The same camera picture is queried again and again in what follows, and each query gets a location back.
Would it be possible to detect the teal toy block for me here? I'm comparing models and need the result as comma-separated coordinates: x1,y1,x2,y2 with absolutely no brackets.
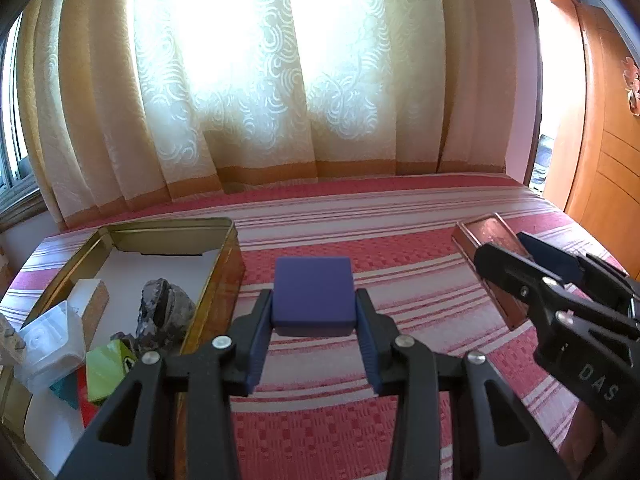
49,372,79,410

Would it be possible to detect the white cardboard box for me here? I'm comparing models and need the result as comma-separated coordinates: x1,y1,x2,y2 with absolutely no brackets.
66,278,110,349

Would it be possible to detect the window frame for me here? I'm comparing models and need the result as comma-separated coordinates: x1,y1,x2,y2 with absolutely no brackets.
1,16,47,231

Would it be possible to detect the red striped bedspread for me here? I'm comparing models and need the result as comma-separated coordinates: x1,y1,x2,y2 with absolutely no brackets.
0,171,632,480

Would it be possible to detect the gold metal tin box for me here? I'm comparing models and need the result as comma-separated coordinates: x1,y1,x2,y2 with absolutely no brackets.
1,218,245,479

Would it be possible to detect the red toy block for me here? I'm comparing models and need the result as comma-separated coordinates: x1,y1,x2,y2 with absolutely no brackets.
76,366,100,428

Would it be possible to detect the cream patterned curtain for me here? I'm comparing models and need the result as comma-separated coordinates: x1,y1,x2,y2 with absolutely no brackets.
15,0,516,228

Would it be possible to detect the dark crumpled object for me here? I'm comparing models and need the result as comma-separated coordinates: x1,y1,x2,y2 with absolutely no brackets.
111,278,196,358

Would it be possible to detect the wooden door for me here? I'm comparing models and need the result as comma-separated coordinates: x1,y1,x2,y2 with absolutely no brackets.
535,0,639,278

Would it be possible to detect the purple small box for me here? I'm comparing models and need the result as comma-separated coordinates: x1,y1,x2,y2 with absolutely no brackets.
271,257,357,338

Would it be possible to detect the copper metal case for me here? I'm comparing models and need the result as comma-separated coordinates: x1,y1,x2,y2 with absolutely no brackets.
452,212,533,330

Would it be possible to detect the red flower door decoration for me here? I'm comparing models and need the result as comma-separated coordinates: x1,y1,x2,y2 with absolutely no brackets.
623,56,640,117

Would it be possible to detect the lime green toy block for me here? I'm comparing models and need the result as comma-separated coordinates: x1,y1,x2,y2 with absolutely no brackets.
86,339,137,405

